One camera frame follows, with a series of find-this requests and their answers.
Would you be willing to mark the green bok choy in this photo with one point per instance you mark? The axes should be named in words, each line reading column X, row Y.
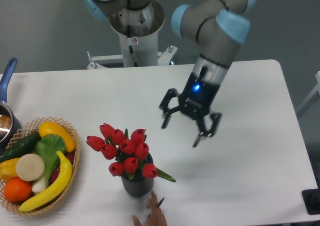
column 47, row 149

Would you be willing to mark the orange fruit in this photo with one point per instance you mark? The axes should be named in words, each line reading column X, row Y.
column 17, row 190

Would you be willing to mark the person's hand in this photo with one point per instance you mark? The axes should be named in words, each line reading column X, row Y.
column 156, row 217

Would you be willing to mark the dark grey ribbed vase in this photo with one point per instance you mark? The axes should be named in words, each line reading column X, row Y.
column 138, row 186

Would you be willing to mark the beige round slice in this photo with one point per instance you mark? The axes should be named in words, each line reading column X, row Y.
column 30, row 167

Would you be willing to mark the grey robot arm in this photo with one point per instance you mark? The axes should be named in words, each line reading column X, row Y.
column 217, row 26

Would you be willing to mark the black pen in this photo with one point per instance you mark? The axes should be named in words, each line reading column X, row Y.
column 158, row 205

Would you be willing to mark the green cucumber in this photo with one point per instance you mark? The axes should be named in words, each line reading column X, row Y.
column 22, row 147

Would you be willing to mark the steel pot blue handle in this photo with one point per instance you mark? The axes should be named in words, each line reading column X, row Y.
column 9, row 124

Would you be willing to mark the yellow banana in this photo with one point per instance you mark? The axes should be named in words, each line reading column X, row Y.
column 54, row 190

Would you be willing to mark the black device at table edge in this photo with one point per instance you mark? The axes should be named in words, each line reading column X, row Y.
column 311, row 198

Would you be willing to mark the white furniture part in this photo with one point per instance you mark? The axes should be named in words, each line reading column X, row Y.
column 310, row 98

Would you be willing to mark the red tulip bouquet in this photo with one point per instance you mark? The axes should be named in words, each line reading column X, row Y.
column 131, row 153

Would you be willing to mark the dark red vegetable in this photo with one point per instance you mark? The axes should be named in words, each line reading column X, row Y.
column 70, row 156

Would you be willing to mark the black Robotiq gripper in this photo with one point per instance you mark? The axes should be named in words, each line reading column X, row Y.
column 195, row 102

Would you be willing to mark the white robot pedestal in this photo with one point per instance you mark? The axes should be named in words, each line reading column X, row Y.
column 138, row 37

